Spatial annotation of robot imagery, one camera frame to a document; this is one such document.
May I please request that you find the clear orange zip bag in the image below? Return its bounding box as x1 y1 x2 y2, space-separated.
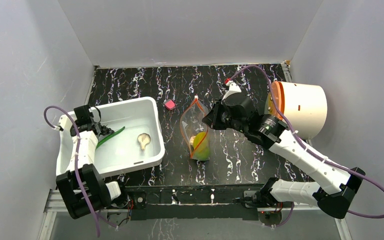
179 95 210 160

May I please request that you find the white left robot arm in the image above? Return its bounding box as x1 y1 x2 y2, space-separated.
56 104 130 219

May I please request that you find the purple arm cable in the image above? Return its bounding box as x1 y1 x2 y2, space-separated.
226 64 384 220
43 105 120 238

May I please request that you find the black grape bunch toy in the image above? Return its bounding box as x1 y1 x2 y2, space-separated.
99 124 115 137

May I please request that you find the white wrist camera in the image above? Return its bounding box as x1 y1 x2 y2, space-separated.
54 125 64 132
222 78 242 100

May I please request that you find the small pink cube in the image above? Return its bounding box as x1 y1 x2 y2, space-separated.
163 99 176 111

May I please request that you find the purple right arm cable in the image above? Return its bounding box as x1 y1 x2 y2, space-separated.
226 64 384 220

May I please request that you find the yellow starfruit toy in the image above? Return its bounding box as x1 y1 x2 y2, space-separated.
193 132 210 154

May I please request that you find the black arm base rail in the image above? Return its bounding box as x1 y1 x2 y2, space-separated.
46 180 315 222

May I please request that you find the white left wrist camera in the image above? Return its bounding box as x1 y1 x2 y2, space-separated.
54 125 64 132

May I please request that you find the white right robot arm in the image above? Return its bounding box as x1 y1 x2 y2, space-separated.
202 93 362 219

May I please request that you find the beige mushroom toy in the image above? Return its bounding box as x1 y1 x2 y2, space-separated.
137 133 152 151

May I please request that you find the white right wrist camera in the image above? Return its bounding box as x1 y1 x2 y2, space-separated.
222 78 242 100

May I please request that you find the beige garlic toy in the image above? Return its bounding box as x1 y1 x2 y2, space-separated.
189 135 196 148

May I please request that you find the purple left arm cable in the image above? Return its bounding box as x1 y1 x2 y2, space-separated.
43 105 120 238

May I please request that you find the green pear toy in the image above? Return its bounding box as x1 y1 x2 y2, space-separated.
192 147 210 161

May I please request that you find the white orange cylinder container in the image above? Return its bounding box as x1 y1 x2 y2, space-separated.
265 81 328 140

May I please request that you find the green chili pepper toy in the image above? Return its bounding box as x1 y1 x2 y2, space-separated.
96 126 126 148

